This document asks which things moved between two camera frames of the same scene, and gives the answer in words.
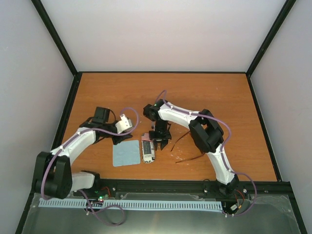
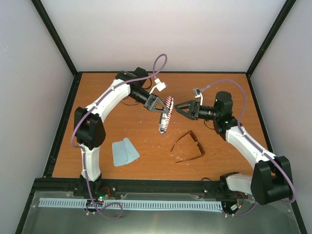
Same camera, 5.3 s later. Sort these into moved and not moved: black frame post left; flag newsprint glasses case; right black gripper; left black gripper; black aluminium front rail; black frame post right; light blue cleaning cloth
Moved: left black gripper; right black gripper; light blue cleaning cloth; flag newsprint glasses case
Not moved: black frame post left; black aluminium front rail; black frame post right
